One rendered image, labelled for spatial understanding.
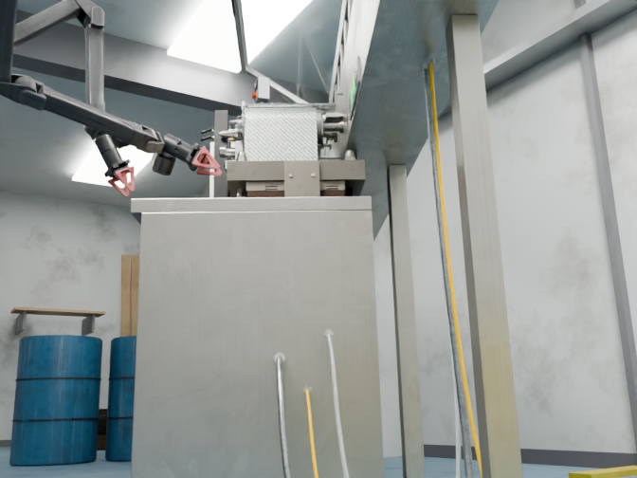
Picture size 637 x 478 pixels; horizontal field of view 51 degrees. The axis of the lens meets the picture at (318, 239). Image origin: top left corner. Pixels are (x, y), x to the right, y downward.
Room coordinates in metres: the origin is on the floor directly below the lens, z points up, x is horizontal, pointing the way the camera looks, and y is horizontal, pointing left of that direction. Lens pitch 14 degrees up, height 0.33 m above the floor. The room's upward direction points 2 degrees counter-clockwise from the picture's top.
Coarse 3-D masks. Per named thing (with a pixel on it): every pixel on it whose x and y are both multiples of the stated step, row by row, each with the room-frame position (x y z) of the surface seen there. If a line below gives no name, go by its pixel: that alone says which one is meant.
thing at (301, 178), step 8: (288, 168) 1.79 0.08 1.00; (296, 168) 1.79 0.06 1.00; (304, 168) 1.80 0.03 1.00; (312, 168) 1.80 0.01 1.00; (288, 176) 1.79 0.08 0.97; (296, 176) 1.79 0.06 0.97; (304, 176) 1.80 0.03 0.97; (312, 176) 1.80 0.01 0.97; (288, 184) 1.79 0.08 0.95; (296, 184) 1.79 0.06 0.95; (304, 184) 1.80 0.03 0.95; (312, 184) 1.80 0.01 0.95; (288, 192) 1.79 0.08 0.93; (296, 192) 1.79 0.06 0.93; (304, 192) 1.80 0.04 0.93; (312, 192) 1.80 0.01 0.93
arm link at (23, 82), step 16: (0, 0) 1.49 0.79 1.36; (16, 0) 1.50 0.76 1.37; (0, 16) 1.52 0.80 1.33; (0, 32) 1.55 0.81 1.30; (0, 48) 1.58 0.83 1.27; (0, 64) 1.61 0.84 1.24; (0, 80) 1.63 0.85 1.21; (16, 80) 1.69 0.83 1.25; (32, 80) 1.71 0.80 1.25; (16, 96) 1.67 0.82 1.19
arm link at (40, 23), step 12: (72, 0) 1.95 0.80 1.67; (84, 0) 1.97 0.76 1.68; (48, 12) 1.92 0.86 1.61; (60, 12) 1.94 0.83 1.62; (72, 12) 1.96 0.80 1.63; (84, 12) 2.03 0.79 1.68; (24, 24) 1.88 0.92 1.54; (36, 24) 1.90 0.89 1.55; (48, 24) 1.92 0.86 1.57; (60, 24) 1.97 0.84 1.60; (84, 24) 2.02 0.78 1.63; (24, 36) 1.89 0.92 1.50; (36, 36) 1.93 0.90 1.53
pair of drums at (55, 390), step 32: (32, 352) 4.85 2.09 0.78; (64, 352) 4.86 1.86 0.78; (96, 352) 5.06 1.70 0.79; (128, 352) 5.05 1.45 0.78; (32, 384) 4.84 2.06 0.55; (64, 384) 4.87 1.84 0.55; (96, 384) 5.09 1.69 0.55; (128, 384) 5.04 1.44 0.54; (32, 416) 4.84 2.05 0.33; (64, 416) 4.88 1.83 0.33; (96, 416) 5.12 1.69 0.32; (128, 416) 5.04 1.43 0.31; (32, 448) 4.84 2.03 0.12; (64, 448) 4.88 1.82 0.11; (96, 448) 5.16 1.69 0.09; (128, 448) 5.04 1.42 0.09
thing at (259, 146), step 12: (252, 132) 2.00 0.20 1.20; (264, 132) 2.01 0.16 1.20; (276, 132) 2.01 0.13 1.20; (288, 132) 2.01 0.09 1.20; (300, 132) 2.01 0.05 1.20; (312, 132) 2.01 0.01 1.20; (252, 144) 2.00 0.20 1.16; (264, 144) 2.01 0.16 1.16; (276, 144) 2.01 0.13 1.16; (288, 144) 2.01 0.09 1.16; (300, 144) 2.01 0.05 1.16; (312, 144) 2.01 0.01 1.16; (252, 156) 2.00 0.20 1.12; (264, 156) 2.01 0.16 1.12; (276, 156) 2.01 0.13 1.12; (288, 156) 2.01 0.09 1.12; (300, 156) 2.01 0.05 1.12; (312, 156) 2.01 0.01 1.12
